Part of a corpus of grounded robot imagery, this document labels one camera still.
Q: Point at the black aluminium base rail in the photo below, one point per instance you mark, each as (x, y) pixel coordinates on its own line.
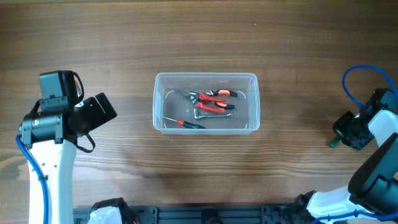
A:
(260, 214)

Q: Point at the black red screwdriver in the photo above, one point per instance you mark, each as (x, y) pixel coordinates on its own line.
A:
(178, 123)

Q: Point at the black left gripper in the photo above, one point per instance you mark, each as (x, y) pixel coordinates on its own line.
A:
(97, 111)

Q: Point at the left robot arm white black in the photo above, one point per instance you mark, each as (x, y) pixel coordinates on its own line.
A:
(49, 140)

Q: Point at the green screwdriver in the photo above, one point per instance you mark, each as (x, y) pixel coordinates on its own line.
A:
(334, 142)

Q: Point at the red handled cutters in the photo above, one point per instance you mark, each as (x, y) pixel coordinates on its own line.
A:
(202, 101)

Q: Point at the silver wrench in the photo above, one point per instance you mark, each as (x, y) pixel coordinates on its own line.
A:
(197, 115)

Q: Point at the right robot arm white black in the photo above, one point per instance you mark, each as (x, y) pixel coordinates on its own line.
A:
(372, 190)

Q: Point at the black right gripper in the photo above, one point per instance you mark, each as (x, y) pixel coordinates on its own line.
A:
(338, 127)

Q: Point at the clear plastic container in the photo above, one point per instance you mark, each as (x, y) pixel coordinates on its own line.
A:
(168, 102)

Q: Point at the orange black needle-nose pliers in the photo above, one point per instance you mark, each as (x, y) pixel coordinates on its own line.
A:
(216, 93)

